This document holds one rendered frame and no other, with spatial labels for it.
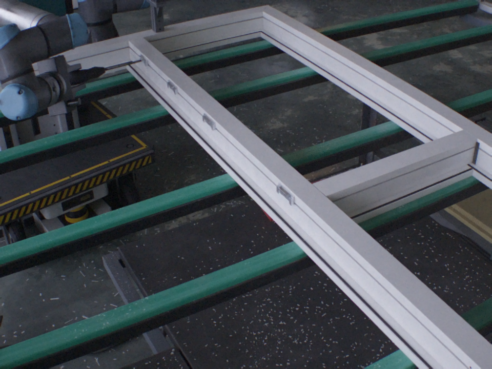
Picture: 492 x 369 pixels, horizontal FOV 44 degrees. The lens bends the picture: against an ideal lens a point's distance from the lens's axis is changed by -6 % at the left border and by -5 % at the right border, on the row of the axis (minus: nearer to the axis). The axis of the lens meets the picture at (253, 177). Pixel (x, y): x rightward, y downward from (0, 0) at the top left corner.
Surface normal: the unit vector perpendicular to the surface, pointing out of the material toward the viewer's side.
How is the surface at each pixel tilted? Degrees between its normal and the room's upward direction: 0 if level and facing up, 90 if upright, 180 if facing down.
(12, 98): 74
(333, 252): 90
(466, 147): 90
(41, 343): 0
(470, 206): 0
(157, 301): 0
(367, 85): 90
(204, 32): 90
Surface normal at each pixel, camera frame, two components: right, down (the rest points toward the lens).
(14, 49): 0.63, -0.01
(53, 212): 0.62, 0.44
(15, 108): -0.15, 0.31
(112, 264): -0.01, -0.83
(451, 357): -0.87, 0.29
